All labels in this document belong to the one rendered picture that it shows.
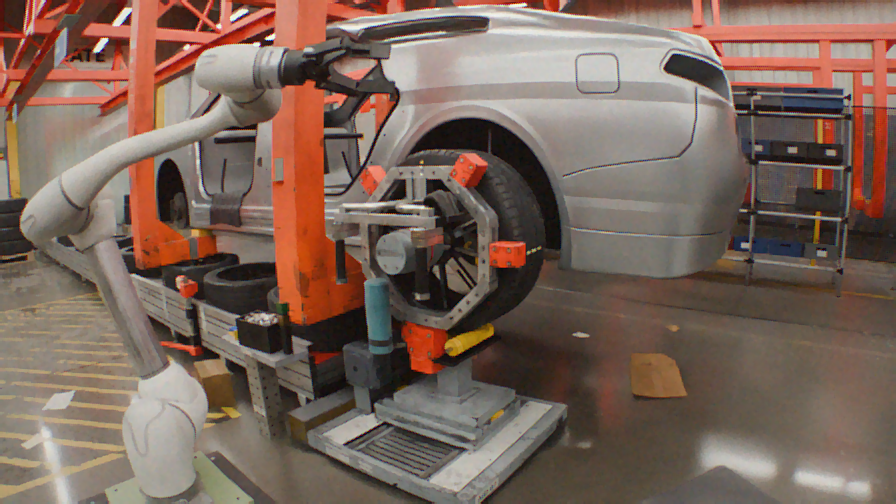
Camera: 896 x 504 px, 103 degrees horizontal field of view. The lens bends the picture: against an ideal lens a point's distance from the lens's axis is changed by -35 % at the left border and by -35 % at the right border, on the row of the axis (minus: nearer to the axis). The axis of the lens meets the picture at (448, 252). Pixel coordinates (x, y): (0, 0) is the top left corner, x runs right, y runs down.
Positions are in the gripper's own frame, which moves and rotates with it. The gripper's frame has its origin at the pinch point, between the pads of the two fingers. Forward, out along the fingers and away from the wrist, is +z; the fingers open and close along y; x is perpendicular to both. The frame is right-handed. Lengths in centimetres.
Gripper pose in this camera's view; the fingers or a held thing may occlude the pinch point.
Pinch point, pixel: (386, 70)
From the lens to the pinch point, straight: 99.0
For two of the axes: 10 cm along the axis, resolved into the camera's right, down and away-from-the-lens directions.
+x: 1.0, -9.7, 2.1
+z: 9.9, 1.1, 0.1
